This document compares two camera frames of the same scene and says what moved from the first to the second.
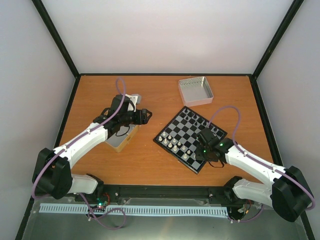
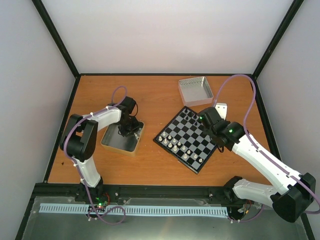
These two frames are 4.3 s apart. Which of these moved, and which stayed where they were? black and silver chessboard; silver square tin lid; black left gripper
Moved: black left gripper
Stayed: black and silver chessboard; silver square tin lid
